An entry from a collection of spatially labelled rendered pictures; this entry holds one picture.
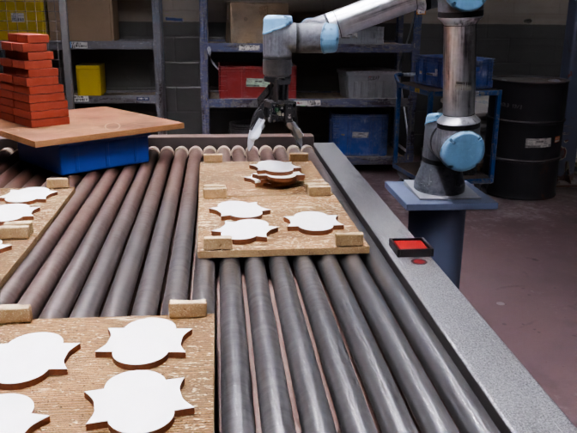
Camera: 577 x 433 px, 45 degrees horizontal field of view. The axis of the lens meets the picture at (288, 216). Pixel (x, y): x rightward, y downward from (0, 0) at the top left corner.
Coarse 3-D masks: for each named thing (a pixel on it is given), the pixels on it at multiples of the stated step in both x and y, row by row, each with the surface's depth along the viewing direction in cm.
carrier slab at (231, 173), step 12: (204, 168) 209; (216, 168) 210; (228, 168) 210; (240, 168) 210; (312, 168) 211; (204, 180) 195; (216, 180) 195; (228, 180) 195; (240, 180) 196; (300, 180) 196; (312, 180) 196; (324, 180) 197; (228, 192) 183; (240, 192) 183; (252, 192) 183; (264, 192) 183; (276, 192) 183; (288, 192) 184; (300, 192) 184
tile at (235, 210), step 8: (216, 208) 165; (224, 208) 165; (232, 208) 165; (240, 208) 165; (248, 208) 165; (256, 208) 165; (264, 208) 165; (224, 216) 159; (232, 216) 160; (240, 216) 158; (248, 216) 158; (256, 216) 159
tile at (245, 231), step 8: (232, 224) 153; (240, 224) 153; (248, 224) 153; (256, 224) 153; (264, 224) 153; (216, 232) 148; (224, 232) 147; (232, 232) 147; (240, 232) 148; (248, 232) 148; (256, 232) 148; (264, 232) 148; (272, 232) 151; (232, 240) 144; (240, 240) 143; (248, 240) 144; (256, 240) 146; (264, 240) 145
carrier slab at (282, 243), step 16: (208, 208) 169; (272, 208) 170; (288, 208) 170; (304, 208) 170; (320, 208) 170; (336, 208) 170; (208, 224) 156; (224, 224) 157; (272, 224) 157; (288, 224) 157; (352, 224) 158; (272, 240) 147; (288, 240) 147; (304, 240) 147; (320, 240) 147; (208, 256) 140; (224, 256) 140; (240, 256) 141; (256, 256) 141
